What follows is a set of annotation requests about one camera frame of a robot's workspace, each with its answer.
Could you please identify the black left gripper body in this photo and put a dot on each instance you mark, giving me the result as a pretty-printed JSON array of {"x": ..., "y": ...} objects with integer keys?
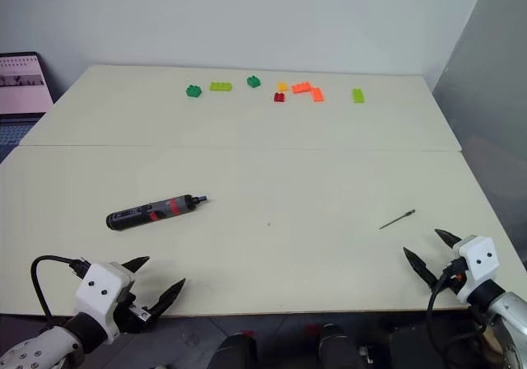
[{"x": 136, "y": 319}]

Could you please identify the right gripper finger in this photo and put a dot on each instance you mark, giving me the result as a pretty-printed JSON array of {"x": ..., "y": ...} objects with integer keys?
[
  {"x": 420, "y": 268},
  {"x": 448, "y": 238}
]

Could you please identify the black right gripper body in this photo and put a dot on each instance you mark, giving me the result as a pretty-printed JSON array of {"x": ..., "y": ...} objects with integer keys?
[{"x": 455, "y": 273}]

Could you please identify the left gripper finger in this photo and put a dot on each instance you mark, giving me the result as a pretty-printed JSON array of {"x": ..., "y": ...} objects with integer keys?
[
  {"x": 169, "y": 297},
  {"x": 138, "y": 264}
]

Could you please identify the grey red electric screwdriver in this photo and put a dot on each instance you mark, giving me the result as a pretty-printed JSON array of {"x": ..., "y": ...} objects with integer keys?
[{"x": 140, "y": 216}]

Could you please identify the thin metal screwdriver bit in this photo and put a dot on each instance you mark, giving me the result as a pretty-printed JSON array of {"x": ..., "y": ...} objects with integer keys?
[{"x": 397, "y": 219}]

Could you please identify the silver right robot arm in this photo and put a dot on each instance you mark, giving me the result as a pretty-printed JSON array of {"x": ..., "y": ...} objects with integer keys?
[{"x": 510, "y": 311}]

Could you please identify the dark rounded shape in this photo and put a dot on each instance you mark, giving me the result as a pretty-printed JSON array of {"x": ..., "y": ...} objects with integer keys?
[{"x": 236, "y": 352}]

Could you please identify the grey partition panel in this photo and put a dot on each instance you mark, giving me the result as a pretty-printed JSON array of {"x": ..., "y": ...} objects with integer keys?
[{"x": 486, "y": 97}]

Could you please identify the lime green toy brick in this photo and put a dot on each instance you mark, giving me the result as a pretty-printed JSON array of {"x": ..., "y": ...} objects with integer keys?
[
  {"x": 221, "y": 86},
  {"x": 358, "y": 96}
]

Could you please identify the dark green toy brick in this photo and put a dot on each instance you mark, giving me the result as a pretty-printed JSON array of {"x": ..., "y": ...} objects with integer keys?
[
  {"x": 193, "y": 91},
  {"x": 253, "y": 82}
]

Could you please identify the orange toy brick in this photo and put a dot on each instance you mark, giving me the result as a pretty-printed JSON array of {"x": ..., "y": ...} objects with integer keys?
[
  {"x": 318, "y": 94},
  {"x": 301, "y": 88}
]

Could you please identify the open laptop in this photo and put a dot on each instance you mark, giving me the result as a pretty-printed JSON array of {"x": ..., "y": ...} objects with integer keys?
[{"x": 20, "y": 85}]

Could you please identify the red toy brick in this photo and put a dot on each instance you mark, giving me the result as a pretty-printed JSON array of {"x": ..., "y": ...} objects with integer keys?
[{"x": 280, "y": 97}]

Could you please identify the yellow toy brick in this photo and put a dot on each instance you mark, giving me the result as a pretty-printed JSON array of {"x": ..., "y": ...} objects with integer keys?
[{"x": 282, "y": 86}]

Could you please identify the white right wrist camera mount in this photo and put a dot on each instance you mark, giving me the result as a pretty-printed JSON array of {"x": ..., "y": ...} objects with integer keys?
[{"x": 479, "y": 262}]

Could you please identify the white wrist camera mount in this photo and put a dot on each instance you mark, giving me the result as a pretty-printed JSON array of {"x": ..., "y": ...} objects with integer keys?
[
  {"x": 96, "y": 290},
  {"x": 479, "y": 262}
]

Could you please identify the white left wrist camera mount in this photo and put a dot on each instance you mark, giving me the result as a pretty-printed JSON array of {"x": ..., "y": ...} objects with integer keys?
[{"x": 96, "y": 290}]

